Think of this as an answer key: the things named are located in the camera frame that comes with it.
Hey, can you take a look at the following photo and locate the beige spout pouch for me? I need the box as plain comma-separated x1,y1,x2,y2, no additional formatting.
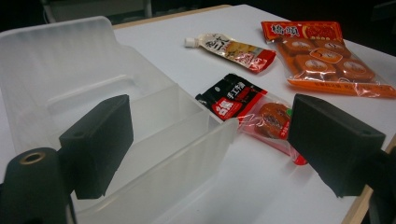
184,32,277,75

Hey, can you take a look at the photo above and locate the orange packet of cubes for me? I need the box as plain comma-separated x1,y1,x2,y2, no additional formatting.
261,21,396,100

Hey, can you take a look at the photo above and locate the black and red seasoning packet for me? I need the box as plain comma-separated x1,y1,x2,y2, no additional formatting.
194,73,309,166

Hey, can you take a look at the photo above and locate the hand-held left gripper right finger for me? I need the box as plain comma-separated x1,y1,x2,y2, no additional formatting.
286,93,388,199

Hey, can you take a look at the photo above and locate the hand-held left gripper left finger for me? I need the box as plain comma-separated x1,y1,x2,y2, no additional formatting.
58,94,135,201

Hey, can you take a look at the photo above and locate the translucent plastic storage box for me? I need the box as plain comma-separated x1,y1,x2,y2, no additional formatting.
0,16,240,224

